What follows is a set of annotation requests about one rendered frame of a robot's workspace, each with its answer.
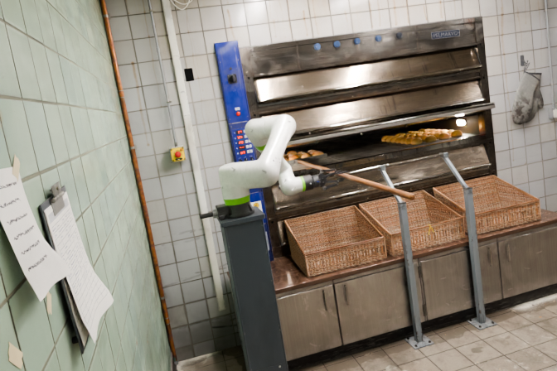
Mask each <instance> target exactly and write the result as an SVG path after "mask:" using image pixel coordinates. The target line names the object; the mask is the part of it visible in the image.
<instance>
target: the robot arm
mask: <svg viewBox="0 0 557 371"><path fill-rule="evenodd" d="M295 130H296V123H295V120H294V119H293V118H292V117H291V116H289V115H287V114H282V115H279V116H276V117H272V118H254V119H251V120H249V121H248V122H247V123H246V125H245V134H246V136H247V138H248V139H249V140H250V141H251V142H252V143H253V145H254V146H255V147H256V148H257V149H258V150H259V152H260V153H261V155H260V157H259V159H258V160H256V161H241V162H232V163H228V164H225V165H223V166H221V167H220V168H219V170H218V172H219V177H220V187H221V192H222V196H223V200H224V202H225V203H224V204H222V205H216V209H215V210H212V212H210V213H205V214H200V218H201V219H205V218H209V217H213V218H214V219H216V218H218V219H219V220H225V219H238V218H242V217H245V216H249V215H251V214H253V213H254V212H255V211H254V207H253V206H252V204H251V203H250V198H249V197H250V192H249V189H255V188H265V187H270V186H273V185H274V184H275V183H276V182H277V180H278V182H279V185H280V188H281V191H282V192H283V193H284V194H285V195H295V194H297V193H299V192H303V191H306V190H313V188H315V187H319V186H321V187H322V189H323V190H326V189H328V188H331V187H333V186H338V183H339V182H340V181H344V179H345V178H337V180H331V181H327V177H329V176H332V175H335V174H338V175H339V174H343V173H347V172H348V171H337V169H326V170H323V169H320V173H319V174H317V175H314V176H311V175H306V176H299V177H295V176H294V174H293V171H292V167H291V166H290V165H289V164H288V163H287V162H286V160H285V159H284V158H283V154H284V152H285V149H286V147H287V145H288V142H289V140H290V138H291V137H292V135H293V134H294V133H295ZM327 171H334V172H332V173H329V174H326V175H323V174H322V173H323V172H327ZM332 182H336V183H334V184H331V185H327V186H324V185H325V184H326V183H332Z"/></svg>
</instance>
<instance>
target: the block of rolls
mask: <svg viewBox="0 0 557 371"><path fill-rule="evenodd" d="M462 135H463V133H462V132H461V131H460V130H451V129H450V130H446V129H443V130H442V129H429V128H427V129H424V128H421V129H420V130H418V131H408V132H407V133H397V134H395V136H388V135H385V136H383V137H382V138H381V141H382V142H392V143H394V142H396V143H401V144H412V145H418V144H421V143H422V142H435V141H436V140H437V139H439V140H443V139H448V138H450V137H460V136H462Z"/></svg>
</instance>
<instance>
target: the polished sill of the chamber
mask: <svg viewBox="0 0 557 371"><path fill-rule="evenodd" d="M481 140H486V134H480V135H476V136H471V137H463V138H459V139H454V140H450V141H446V142H438V143H433V144H429V145H424V146H420V147H412V148H408V149H404V150H399V151H395V152H387V153H382V154H378V155H374V156H369V157H362V158H357V159H352V160H348V161H340V162H336V163H332V164H327V165H323V167H326V168H329V169H340V168H344V167H349V166H356V165H360V164H365V163H369V162H373V161H381V160H385V159H390V158H394V157H402V156H406V155H410V154H415V153H419V152H426V151H431V150H435V149H439V148H444V147H452V146H457V145H461V144H465V143H470V142H477V141H481ZM319 172H320V170H318V169H315V168H312V167H310V168H306V169H302V170H297V171H293V174H294V176H295V177H299V176H306V175H311V174H315V173H319Z"/></svg>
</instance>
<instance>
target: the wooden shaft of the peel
mask: <svg viewBox="0 0 557 371"><path fill-rule="evenodd" d="M298 163H299V164H302V165H304V166H310V167H312V168H315V169H318V170H320V169H323V170H326V169H329V168H326V167H323V166H319V165H315V164H312V163H310V162H306V161H302V160H298ZM335 176H340V177H342V178H345V179H348V180H350V181H354V182H357V183H361V184H363V185H366V186H370V187H373V188H376V189H378V190H382V191H385V192H388V193H391V194H393V195H397V196H400V197H403V198H405V199H408V200H414V199H415V195H414V194H412V193H409V192H406V191H403V190H398V189H395V188H392V187H389V186H387V185H382V184H379V183H375V182H373V181H368V180H365V179H362V178H360V177H356V176H352V175H348V174H346V173H343V174H339V175H338V174H335Z"/></svg>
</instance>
